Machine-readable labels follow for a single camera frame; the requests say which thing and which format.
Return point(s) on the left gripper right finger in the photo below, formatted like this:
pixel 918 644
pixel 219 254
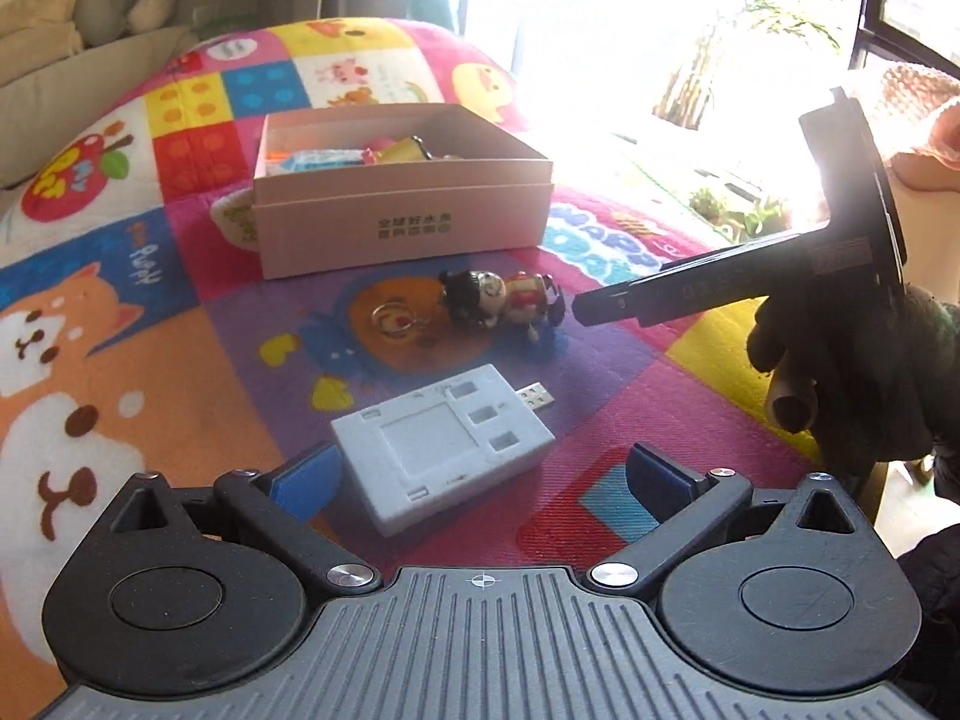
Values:
pixel 694 512

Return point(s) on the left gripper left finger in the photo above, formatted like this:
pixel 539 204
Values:
pixel 272 512

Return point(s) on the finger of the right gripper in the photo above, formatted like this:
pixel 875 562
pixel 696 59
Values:
pixel 704 282

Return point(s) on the yellow pudding toy pink base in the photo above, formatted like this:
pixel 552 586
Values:
pixel 408 150

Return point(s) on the dark gloved right hand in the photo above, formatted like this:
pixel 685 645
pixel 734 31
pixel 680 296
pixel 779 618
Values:
pixel 885 376

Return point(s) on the potted green plant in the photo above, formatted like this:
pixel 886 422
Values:
pixel 739 220

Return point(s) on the white USB hub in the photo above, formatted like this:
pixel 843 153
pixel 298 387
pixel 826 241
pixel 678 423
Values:
pixel 422 453

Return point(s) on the pink crochet covered chair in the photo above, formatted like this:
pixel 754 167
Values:
pixel 921 123

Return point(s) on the colourful cartoon play mat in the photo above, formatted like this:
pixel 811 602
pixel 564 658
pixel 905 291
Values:
pixel 138 332

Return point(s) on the pink cardboard box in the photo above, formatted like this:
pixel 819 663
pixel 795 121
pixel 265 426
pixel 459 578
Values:
pixel 483 190

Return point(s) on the blue tissue packet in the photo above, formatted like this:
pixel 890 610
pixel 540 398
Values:
pixel 310 160

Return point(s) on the beige sofa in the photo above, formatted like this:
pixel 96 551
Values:
pixel 44 110

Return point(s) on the grey neck pillow plush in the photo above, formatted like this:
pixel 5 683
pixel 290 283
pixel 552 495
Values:
pixel 102 22

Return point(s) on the beige cushion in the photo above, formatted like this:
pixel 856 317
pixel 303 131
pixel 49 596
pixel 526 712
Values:
pixel 36 34

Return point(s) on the doll figure keychain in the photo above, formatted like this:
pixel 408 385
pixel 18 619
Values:
pixel 479 300

